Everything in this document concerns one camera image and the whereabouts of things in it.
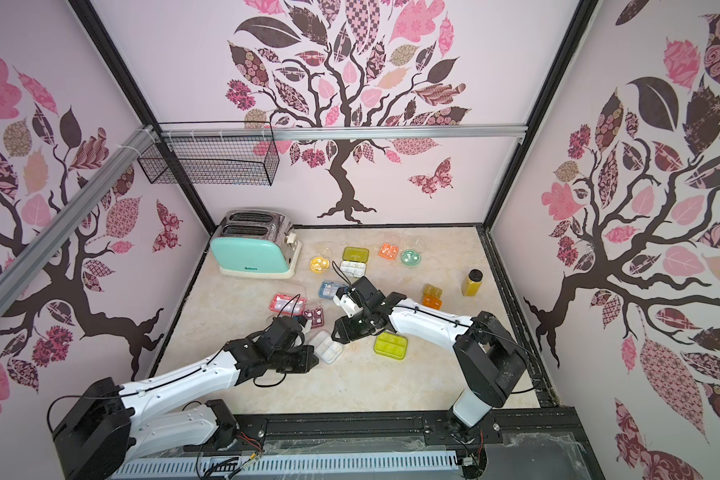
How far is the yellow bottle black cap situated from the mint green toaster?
1.97 ft

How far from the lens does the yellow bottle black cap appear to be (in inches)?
37.3

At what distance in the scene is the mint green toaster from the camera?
969 mm

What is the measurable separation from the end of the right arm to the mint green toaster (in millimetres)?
356

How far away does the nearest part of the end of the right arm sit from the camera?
63 cm
